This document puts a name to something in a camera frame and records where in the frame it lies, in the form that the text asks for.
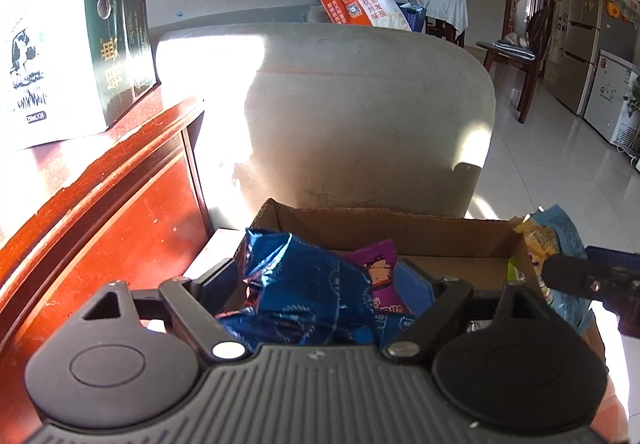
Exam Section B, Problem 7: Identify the white and green milk box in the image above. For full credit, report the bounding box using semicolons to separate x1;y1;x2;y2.
0;0;159;153

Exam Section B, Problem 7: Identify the light blue snack packet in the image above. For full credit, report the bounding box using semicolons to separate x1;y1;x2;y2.
510;205;594;336

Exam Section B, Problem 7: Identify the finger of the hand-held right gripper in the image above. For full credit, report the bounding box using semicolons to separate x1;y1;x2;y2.
542;246;640;340

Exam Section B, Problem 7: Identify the white chest freezer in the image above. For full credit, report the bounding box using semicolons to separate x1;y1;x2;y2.
582;48;640;145

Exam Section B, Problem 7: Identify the wooden chair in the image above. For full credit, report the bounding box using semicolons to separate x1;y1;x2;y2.
476;6;554;125

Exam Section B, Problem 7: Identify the table with white cloth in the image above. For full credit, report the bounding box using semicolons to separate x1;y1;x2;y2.
412;0;471;47

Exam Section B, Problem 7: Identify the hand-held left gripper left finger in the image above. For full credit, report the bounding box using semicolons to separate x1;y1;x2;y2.
82;259;251;362

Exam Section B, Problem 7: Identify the grey refrigerator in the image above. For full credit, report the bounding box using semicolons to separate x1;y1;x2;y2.
550;0;640;119

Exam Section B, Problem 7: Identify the blue foil snack packet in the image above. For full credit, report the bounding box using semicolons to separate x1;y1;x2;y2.
242;229;377;346
217;311;417;351

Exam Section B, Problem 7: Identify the grey sofa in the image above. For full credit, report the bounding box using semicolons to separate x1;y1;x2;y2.
150;4;497;231

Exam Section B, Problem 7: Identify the cardboard box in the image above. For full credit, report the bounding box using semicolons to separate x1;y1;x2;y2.
185;198;547;325

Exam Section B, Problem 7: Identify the purple snack packet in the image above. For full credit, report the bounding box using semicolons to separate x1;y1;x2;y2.
345;239;417;315

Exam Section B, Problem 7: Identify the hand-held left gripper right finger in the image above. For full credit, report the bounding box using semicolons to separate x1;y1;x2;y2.
385;260;546;359

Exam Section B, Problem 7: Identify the striped chair cushion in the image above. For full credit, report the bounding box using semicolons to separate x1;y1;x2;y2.
492;32;536;60

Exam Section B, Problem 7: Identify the red wooden cabinet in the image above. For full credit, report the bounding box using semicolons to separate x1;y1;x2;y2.
0;84;213;361

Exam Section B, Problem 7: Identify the blue bag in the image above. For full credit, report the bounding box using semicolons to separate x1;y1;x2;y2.
397;4;429;34

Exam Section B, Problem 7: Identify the potted plant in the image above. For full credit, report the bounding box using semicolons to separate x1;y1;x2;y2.
626;68;640;125

